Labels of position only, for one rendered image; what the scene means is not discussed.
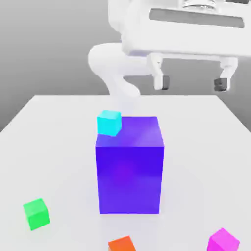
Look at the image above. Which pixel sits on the large purple box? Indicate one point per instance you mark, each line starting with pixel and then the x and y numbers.
pixel 129 176

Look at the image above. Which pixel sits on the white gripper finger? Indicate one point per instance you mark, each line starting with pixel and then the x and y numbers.
pixel 157 78
pixel 225 78

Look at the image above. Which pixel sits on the small cyan cube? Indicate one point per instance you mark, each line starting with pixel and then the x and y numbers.
pixel 108 123

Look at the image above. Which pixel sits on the small magenta cube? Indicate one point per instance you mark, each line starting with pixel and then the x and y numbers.
pixel 222 241

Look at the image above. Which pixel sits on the small orange cube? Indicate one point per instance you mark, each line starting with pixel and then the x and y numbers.
pixel 121 244

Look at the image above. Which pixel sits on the small green cube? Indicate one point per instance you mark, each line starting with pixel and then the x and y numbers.
pixel 36 214

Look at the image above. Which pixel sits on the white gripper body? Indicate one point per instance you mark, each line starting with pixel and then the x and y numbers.
pixel 186 37

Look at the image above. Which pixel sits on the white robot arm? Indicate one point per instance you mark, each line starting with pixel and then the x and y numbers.
pixel 109 62

